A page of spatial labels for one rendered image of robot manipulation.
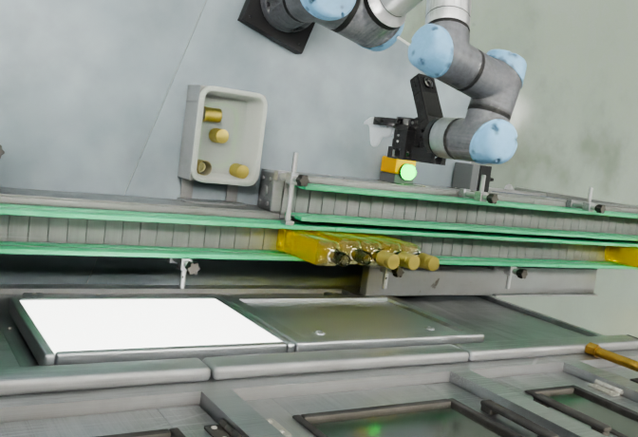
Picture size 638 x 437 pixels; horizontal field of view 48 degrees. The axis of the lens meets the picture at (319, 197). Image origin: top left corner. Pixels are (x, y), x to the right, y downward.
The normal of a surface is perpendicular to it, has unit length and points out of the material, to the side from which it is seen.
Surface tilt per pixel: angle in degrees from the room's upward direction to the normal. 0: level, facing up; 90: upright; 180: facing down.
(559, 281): 0
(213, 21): 0
